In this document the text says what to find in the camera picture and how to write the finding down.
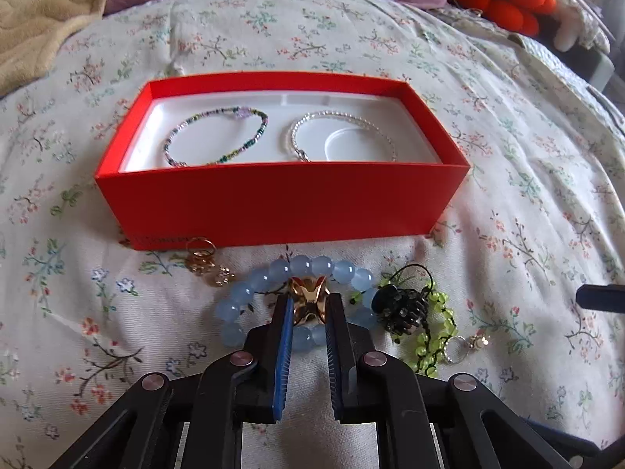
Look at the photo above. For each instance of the beige fleece blanket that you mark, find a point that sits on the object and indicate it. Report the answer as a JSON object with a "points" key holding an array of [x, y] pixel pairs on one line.
{"points": [[44, 5]]}

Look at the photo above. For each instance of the black beaded ornament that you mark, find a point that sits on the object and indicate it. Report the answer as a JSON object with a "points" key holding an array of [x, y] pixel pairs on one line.
{"points": [[405, 310]]}

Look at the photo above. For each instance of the small gold flower earring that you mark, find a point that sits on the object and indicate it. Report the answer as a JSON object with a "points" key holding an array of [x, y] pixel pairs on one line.
{"points": [[223, 277]]}

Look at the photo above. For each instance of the floral bedsheet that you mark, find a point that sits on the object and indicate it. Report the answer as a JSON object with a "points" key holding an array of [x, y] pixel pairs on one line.
{"points": [[488, 156]]}

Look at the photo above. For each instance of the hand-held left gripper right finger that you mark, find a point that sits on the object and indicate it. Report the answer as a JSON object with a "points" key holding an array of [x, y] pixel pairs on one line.
{"points": [[334, 351]]}

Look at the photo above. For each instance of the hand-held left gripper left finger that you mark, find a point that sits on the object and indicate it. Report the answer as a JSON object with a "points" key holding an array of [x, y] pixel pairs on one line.
{"points": [[283, 351]]}

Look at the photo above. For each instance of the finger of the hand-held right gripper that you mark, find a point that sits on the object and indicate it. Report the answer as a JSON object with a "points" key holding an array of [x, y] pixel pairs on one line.
{"points": [[600, 298]]}

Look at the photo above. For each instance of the red jewelry box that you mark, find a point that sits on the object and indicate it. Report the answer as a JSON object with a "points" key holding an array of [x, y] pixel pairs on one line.
{"points": [[273, 205]]}

